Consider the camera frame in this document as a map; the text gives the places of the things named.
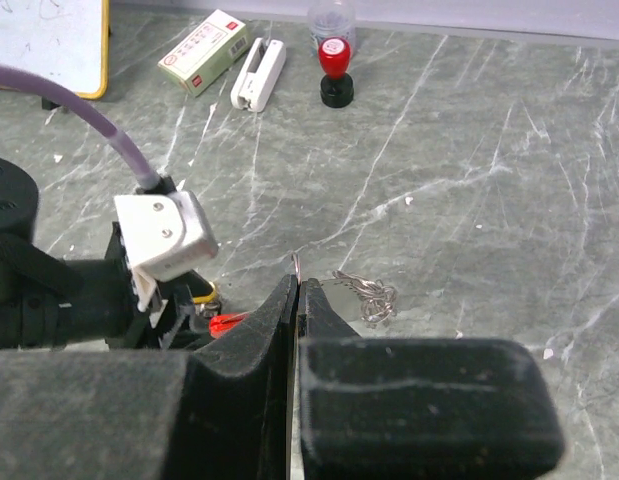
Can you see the white stapler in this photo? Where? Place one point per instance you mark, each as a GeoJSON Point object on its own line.
{"type": "Point", "coordinates": [258, 75]}

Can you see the metal key organizer red handle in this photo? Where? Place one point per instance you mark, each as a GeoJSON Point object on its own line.
{"type": "Point", "coordinates": [339, 300]}

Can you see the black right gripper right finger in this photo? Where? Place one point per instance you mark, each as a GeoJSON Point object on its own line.
{"type": "Point", "coordinates": [419, 408]}

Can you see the red black stamp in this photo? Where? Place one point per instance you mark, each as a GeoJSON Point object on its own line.
{"type": "Point", "coordinates": [336, 86]}

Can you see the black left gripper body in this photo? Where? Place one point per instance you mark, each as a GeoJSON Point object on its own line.
{"type": "Point", "coordinates": [170, 321]}

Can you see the white board yellow frame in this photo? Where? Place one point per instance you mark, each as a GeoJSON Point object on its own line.
{"type": "Point", "coordinates": [65, 41]}

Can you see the green white staples box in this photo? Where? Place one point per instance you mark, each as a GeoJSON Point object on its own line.
{"type": "Point", "coordinates": [206, 52]}

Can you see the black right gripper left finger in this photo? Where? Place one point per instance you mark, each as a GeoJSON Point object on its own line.
{"type": "Point", "coordinates": [223, 411]}

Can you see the yellow key tag with key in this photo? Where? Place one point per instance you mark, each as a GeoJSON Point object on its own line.
{"type": "Point", "coordinates": [208, 305]}

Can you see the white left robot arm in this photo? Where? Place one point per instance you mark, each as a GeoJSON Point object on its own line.
{"type": "Point", "coordinates": [49, 302]}

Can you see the clear plastic cup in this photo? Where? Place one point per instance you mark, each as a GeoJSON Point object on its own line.
{"type": "Point", "coordinates": [332, 18]}

